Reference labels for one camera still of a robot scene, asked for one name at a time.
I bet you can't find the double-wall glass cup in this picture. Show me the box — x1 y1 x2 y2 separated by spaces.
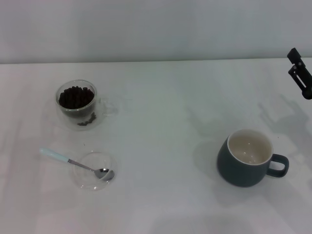
55 79 119 132

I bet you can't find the dark coffee beans heap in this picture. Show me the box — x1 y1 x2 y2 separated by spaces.
58 85 97 127

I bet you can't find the clear glass saucer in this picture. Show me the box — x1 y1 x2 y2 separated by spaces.
73 151 119 192

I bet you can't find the blue-handled metal spoon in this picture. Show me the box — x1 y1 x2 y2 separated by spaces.
39 148 115 182

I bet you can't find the dark teal ceramic mug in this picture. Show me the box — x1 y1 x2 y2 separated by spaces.
216 129 290 188

